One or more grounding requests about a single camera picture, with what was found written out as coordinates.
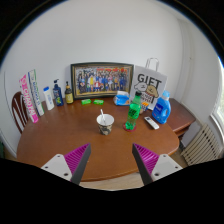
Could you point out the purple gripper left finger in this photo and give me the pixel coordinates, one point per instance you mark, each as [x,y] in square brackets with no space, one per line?
[70,166]

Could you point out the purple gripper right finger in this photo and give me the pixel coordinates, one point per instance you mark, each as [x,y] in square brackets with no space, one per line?
[151,166]

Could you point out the green plastic bottle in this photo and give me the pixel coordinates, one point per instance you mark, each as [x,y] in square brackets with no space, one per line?
[134,110]

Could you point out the white remote control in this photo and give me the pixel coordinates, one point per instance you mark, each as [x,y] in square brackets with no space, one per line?
[151,123]

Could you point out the red round coaster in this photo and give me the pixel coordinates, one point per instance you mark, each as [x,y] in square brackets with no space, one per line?
[128,130]

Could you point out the paper cup with pattern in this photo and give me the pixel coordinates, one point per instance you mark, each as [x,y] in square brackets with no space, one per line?
[105,129]

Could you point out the white radiator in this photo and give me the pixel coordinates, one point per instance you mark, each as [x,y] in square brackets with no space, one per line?
[200,144]

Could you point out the blue detergent bottle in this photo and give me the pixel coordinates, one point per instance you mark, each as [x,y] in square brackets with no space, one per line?
[162,108]

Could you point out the colourful cube toy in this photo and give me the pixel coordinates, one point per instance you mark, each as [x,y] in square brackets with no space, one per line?
[144,106]

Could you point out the white spoon in cup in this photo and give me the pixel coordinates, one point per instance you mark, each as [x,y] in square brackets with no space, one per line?
[102,116]

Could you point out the white lotion bottle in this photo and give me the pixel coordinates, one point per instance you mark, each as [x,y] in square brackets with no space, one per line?
[48,98]

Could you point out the left green small pack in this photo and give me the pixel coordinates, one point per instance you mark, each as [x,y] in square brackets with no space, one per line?
[85,101]

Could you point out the green small pack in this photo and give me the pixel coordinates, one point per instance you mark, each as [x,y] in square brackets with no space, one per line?
[85,101]
[98,102]

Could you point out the right green small pack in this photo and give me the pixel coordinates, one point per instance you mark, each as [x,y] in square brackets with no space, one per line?
[98,102]

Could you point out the amber pump bottle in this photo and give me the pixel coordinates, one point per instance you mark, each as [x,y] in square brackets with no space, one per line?
[68,94]

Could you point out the dark blue pump bottle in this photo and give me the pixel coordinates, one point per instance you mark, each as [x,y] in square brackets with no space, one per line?
[57,94]

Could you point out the wooden chair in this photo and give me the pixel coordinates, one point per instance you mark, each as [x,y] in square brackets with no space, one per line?
[19,111]

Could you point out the white gift paper bag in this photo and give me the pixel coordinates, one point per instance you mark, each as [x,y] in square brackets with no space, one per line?
[149,81]

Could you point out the framed group photo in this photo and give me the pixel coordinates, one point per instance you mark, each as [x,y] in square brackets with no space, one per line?
[100,79]

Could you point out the pink toothpaste box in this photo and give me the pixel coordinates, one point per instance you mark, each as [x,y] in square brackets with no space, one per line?
[27,98]

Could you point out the green white toothpaste box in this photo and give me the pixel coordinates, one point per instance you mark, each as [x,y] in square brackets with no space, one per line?
[35,92]

